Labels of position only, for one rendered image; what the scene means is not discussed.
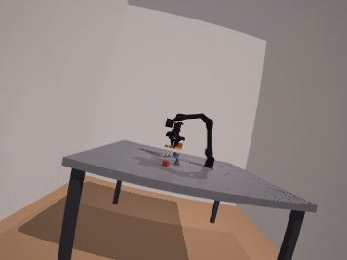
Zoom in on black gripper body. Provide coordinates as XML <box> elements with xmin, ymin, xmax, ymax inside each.
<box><xmin>170</xmin><ymin>129</ymin><xmax>185</xmax><ymax>141</ymax></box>

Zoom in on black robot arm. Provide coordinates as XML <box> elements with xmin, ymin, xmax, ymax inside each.
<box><xmin>165</xmin><ymin>113</ymin><xmax>215</xmax><ymax>169</ymax></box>

